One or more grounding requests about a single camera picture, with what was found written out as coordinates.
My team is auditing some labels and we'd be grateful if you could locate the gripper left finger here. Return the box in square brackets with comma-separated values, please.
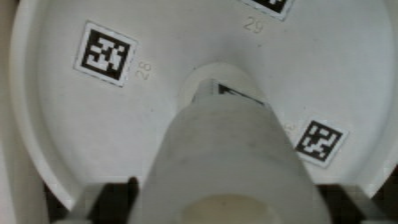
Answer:
[58, 176, 142, 224]

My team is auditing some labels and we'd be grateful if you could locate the white cylindrical table leg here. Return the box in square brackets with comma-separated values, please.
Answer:
[127, 80, 332, 224]

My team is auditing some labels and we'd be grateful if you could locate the white front fence bar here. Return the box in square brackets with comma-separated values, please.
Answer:
[0, 0, 49, 224]

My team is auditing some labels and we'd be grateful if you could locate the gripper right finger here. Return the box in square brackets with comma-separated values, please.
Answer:
[316, 184, 390, 224]

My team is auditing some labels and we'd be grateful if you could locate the white round table top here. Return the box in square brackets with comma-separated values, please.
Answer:
[8, 0, 398, 204]

